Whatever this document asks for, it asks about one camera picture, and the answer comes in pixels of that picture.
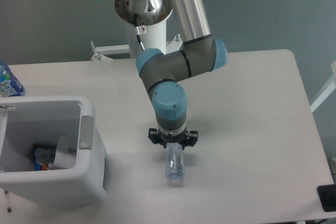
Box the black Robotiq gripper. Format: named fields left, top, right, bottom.
left=148, top=128, right=198, bottom=150

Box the clear plastic bottle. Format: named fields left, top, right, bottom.
left=165, top=143, right=185, bottom=187

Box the white paper wrapper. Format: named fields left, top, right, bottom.
left=48, top=135, right=77, bottom=170

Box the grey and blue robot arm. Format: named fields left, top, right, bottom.
left=114, top=0, right=227, bottom=147

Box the white plastic trash can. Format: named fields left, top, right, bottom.
left=1, top=95, right=107, bottom=205

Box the thin pen under trash can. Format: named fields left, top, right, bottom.
left=4, top=190, right=12, bottom=213

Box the blue snack packet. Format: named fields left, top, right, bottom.
left=33, top=143, right=56, bottom=171

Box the black device at table corner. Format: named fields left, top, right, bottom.
left=317, top=184, right=336, bottom=212

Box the blue labelled water bottle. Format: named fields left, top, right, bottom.
left=1, top=62, right=25, bottom=97

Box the white pedestal foot middle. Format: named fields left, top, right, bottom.
left=166, top=34, right=183, bottom=54

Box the white pedestal foot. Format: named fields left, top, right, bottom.
left=90, top=40, right=130, bottom=61
left=166, top=34, right=183, bottom=54

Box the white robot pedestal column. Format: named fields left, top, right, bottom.
left=114, top=0, right=172, bottom=58

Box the white pedestal foot left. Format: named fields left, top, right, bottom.
left=90, top=40, right=130, bottom=61

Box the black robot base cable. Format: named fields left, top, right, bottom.
left=133, top=13, right=150, bottom=53

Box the white frame leg right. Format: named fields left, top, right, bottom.
left=309, top=61, right=335, bottom=113

